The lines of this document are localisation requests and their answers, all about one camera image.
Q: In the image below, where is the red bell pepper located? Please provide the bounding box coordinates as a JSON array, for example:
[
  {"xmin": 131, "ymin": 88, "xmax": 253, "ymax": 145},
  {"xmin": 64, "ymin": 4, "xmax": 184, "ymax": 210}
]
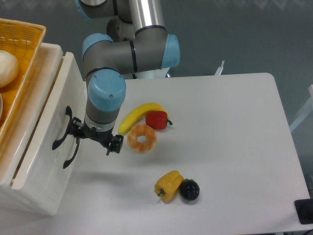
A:
[{"xmin": 145, "ymin": 111, "xmax": 173, "ymax": 130}]

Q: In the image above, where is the yellow bell pepper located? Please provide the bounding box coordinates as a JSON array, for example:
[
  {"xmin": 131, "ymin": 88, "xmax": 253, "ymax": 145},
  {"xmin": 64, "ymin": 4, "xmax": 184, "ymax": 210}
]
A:
[{"xmin": 154, "ymin": 170, "xmax": 183, "ymax": 203}]

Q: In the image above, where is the black lower drawer handle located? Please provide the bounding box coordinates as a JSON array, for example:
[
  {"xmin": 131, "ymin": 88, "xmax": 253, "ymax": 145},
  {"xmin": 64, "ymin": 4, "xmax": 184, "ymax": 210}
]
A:
[{"xmin": 63, "ymin": 138, "xmax": 81, "ymax": 169}]

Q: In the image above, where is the black upper drawer handle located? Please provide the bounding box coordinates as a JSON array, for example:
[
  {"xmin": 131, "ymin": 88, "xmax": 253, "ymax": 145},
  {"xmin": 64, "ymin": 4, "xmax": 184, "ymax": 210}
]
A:
[{"xmin": 51, "ymin": 105, "xmax": 73, "ymax": 150}]

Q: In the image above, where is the white drawer cabinet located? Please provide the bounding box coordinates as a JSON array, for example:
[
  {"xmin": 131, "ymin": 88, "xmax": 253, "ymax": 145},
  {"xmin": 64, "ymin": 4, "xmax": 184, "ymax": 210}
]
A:
[{"xmin": 0, "ymin": 42, "xmax": 65, "ymax": 216}]

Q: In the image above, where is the white drawer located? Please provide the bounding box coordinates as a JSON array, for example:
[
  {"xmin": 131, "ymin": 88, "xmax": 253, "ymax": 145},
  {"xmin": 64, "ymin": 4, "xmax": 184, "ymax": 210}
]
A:
[{"xmin": 12, "ymin": 52, "xmax": 87, "ymax": 215}]

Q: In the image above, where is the black round fruit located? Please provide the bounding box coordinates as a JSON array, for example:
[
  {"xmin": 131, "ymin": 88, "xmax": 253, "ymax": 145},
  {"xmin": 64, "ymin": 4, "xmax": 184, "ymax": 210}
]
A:
[{"xmin": 179, "ymin": 179, "xmax": 200, "ymax": 201}]

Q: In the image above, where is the white bread bun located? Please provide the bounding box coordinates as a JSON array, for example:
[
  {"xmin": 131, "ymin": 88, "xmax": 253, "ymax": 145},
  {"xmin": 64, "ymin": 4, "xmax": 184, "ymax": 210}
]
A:
[{"xmin": 0, "ymin": 50, "xmax": 19, "ymax": 88}]

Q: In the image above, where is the white frame at right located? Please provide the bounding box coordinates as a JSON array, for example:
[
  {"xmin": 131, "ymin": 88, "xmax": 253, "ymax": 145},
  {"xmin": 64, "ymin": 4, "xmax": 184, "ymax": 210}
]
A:
[{"xmin": 289, "ymin": 85, "xmax": 313, "ymax": 133}]

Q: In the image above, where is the white clamp at table edge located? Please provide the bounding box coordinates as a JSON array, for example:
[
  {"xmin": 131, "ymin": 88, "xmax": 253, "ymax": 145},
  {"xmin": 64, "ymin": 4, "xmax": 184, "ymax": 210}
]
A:
[{"xmin": 214, "ymin": 60, "xmax": 225, "ymax": 76}]

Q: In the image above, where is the black drawer handle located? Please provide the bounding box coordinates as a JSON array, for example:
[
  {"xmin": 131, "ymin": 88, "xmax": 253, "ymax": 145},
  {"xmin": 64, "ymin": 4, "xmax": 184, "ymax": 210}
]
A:
[
  {"xmin": 51, "ymin": 105, "xmax": 73, "ymax": 150},
  {"xmin": 63, "ymin": 138, "xmax": 81, "ymax": 169}
]

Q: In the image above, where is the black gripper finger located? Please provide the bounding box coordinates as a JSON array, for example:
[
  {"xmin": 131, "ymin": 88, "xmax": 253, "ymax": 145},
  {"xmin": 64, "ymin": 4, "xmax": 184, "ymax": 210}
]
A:
[
  {"xmin": 106, "ymin": 135, "xmax": 123, "ymax": 156},
  {"xmin": 69, "ymin": 117, "xmax": 82, "ymax": 137}
]

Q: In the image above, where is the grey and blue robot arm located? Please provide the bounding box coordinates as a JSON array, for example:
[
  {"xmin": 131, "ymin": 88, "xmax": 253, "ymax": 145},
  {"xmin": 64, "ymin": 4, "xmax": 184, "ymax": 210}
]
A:
[{"xmin": 74, "ymin": 0, "xmax": 180, "ymax": 153}]

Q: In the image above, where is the black device at table edge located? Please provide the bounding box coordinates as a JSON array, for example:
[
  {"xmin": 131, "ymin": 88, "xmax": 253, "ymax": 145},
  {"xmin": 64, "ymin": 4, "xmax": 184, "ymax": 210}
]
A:
[{"xmin": 294, "ymin": 199, "xmax": 313, "ymax": 225}]

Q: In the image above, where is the orange woven basket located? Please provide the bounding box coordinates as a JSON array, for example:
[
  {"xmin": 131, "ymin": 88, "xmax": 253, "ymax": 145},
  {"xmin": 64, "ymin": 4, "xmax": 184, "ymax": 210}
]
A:
[{"xmin": 0, "ymin": 18, "xmax": 46, "ymax": 142}]

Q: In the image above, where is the orange shrimp ring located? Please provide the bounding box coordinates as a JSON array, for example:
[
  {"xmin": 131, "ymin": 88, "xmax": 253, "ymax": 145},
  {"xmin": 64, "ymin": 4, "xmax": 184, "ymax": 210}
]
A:
[{"xmin": 127, "ymin": 124, "xmax": 157, "ymax": 154}]

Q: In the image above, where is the yellow banana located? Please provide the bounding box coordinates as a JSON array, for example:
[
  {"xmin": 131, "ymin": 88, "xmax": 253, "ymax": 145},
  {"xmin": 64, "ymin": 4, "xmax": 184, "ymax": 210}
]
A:
[{"xmin": 118, "ymin": 103, "xmax": 165, "ymax": 135}]

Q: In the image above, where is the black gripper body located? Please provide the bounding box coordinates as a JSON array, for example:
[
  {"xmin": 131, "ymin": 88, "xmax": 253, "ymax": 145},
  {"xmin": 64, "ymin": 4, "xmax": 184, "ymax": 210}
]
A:
[{"xmin": 75, "ymin": 122, "xmax": 114, "ymax": 147}]

